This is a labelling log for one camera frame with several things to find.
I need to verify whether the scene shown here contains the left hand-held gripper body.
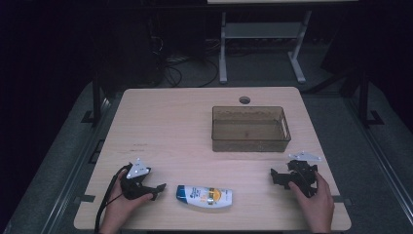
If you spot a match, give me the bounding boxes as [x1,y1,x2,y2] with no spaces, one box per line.
[120,158,154,201]

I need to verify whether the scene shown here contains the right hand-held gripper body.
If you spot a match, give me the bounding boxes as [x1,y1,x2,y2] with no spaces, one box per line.
[286,150,322,199]

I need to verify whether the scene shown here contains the white shampoo bottle blue cap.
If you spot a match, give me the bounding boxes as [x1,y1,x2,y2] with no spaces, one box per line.
[175,184,234,210]

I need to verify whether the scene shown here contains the clear brown plastic bin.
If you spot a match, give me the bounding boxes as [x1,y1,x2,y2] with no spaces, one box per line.
[211,105,292,153]

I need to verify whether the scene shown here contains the person's left hand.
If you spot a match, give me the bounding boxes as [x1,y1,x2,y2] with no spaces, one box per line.
[97,170,155,234]

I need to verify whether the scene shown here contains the person's right hand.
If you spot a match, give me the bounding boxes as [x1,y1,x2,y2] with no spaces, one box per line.
[287,172,336,234]

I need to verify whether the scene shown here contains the white metal stand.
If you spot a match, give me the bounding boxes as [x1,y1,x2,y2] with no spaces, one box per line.
[218,11,313,85]

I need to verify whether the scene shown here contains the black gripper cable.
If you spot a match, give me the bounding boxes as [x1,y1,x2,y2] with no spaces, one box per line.
[94,163,132,234]

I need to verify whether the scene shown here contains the black metal post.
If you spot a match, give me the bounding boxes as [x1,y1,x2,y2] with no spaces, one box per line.
[81,69,105,127]
[357,69,385,129]

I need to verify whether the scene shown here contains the black floor cables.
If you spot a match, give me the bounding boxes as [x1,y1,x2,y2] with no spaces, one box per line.
[161,54,220,89]

